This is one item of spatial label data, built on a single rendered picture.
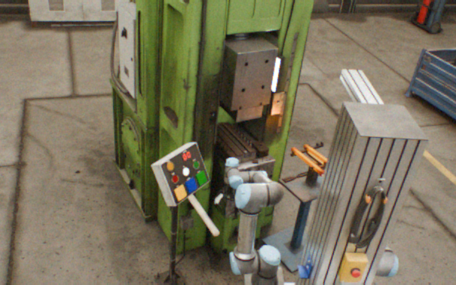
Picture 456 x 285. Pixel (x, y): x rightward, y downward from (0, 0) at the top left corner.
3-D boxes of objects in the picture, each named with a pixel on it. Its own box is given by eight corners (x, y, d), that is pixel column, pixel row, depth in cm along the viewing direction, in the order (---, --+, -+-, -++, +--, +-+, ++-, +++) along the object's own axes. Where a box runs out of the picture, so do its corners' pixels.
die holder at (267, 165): (267, 206, 363) (276, 159, 338) (224, 219, 346) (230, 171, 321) (232, 166, 402) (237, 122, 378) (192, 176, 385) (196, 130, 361)
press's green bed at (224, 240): (258, 248, 388) (266, 206, 363) (219, 262, 372) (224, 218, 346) (227, 206, 428) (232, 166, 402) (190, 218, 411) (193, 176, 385)
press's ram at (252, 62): (280, 102, 317) (289, 47, 296) (231, 111, 300) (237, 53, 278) (248, 76, 347) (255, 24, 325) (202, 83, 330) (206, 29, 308)
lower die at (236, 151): (255, 159, 336) (256, 149, 331) (231, 165, 327) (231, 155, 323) (227, 130, 366) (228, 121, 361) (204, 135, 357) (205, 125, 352)
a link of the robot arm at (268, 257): (280, 277, 247) (284, 259, 240) (255, 279, 244) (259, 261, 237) (274, 259, 257) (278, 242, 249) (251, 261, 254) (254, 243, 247)
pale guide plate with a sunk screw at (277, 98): (280, 113, 341) (284, 93, 332) (270, 115, 337) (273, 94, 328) (279, 111, 343) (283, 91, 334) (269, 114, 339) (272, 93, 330)
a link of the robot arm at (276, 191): (292, 185, 222) (264, 166, 270) (270, 185, 220) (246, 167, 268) (292, 208, 224) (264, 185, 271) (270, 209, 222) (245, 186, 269)
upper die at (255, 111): (261, 117, 317) (263, 105, 311) (236, 122, 308) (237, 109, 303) (231, 90, 346) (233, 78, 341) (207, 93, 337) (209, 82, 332)
